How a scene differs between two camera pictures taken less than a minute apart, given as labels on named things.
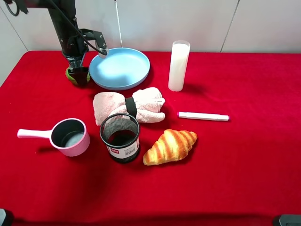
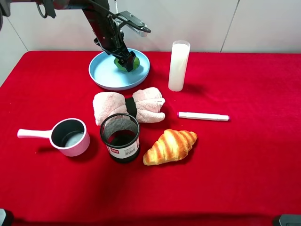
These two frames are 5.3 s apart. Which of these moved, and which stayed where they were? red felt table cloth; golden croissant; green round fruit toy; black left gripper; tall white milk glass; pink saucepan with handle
Moved: black left gripper; green round fruit toy
Stayed: golden croissant; pink saucepan with handle; tall white milk glass; red felt table cloth
